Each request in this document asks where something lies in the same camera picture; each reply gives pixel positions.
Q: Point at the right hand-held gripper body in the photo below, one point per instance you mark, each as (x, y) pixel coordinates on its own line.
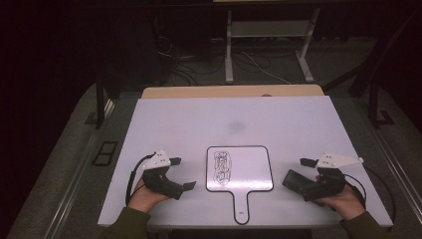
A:
(331, 182)

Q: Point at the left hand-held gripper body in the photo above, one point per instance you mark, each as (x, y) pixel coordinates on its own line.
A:
(159, 182)

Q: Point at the white paddle whiteboard black rim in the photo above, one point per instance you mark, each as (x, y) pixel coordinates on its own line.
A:
(239, 169)

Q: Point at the person's left hand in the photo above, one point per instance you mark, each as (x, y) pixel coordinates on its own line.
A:
(144, 199)

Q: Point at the person's right hand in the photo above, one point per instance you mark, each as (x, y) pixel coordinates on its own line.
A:
(348, 204)

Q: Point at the black metal stand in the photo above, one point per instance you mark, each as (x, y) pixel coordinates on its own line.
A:
(99, 99)
(374, 106)

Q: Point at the wooden table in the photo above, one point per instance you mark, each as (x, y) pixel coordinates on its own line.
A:
(232, 91)

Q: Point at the white metal stand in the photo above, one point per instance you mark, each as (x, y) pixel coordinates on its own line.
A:
(229, 59)

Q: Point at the metal floor rail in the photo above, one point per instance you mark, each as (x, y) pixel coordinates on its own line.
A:
(398, 166)
(71, 192)

